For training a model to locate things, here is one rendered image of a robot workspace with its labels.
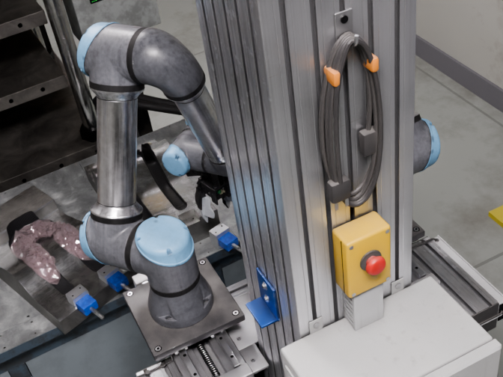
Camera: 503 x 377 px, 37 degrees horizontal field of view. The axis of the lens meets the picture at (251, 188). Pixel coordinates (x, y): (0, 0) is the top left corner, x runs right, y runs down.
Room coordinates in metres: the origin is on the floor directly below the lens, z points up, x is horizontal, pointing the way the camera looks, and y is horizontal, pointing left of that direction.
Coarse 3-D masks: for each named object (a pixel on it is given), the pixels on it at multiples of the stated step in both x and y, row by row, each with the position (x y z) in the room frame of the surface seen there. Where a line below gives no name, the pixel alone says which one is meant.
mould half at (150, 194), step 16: (160, 144) 2.00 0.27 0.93; (160, 160) 1.93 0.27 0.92; (96, 176) 1.88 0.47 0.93; (144, 176) 1.88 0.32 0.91; (176, 176) 1.88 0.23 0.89; (96, 192) 1.97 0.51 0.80; (144, 192) 1.82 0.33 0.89; (160, 192) 1.81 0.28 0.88; (192, 192) 1.78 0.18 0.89; (160, 208) 1.73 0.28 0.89; (192, 208) 1.71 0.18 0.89; (192, 224) 1.65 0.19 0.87; (208, 224) 1.67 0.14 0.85
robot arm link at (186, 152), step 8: (184, 136) 1.55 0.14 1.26; (192, 136) 1.55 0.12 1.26; (176, 144) 1.52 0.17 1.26; (184, 144) 1.51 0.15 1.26; (192, 144) 1.51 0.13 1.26; (168, 152) 1.49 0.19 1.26; (176, 152) 1.49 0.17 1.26; (184, 152) 1.49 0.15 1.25; (192, 152) 1.49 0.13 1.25; (200, 152) 1.48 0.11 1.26; (168, 160) 1.49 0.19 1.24; (176, 160) 1.47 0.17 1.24; (184, 160) 1.47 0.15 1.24; (192, 160) 1.47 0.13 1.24; (200, 160) 1.46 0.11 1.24; (168, 168) 1.49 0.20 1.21; (176, 168) 1.48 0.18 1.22; (184, 168) 1.47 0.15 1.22; (192, 168) 1.48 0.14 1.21; (200, 168) 1.46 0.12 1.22
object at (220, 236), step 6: (216, 228) 1.64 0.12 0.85; (222, 228) 1.64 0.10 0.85; (228, 228) 1.64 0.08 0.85; (210, 234) 1.63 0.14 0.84; (216, 234) 1.61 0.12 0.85; (222, 234) 1.62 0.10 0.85; (228, 234) 1.62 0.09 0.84; (210, 240) 1.64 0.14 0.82; (216, 240) 1.61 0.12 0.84; (222, 240) 1.60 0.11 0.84; (228, 240) 1.60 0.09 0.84; (234, 240) 1.59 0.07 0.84; (216, 246) 1.61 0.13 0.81; (222, 246) 1.59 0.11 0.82; (228, 246) 1.58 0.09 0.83; (234, 246) 1.58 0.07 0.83
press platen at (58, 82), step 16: (32, 32) 2.74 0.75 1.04; (0, 48) 2.65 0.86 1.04; (16, 48) 2.63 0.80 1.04; (32, 48) 2.61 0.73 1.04; (0, 64) 2.51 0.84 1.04; (16, 64) 2.49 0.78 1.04; (32, 64) 2.47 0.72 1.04; (48, 64) 2.46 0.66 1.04; (0, 80) 2.40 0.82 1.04; (16, 80) 2.38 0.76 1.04; (32, 80) 2.36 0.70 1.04; (48, 80) 2.34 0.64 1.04; (64, 80) 2.36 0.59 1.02; (0, 96) 2.28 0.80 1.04; (16, 96) 2.29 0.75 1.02; (32, 96) 2.31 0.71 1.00
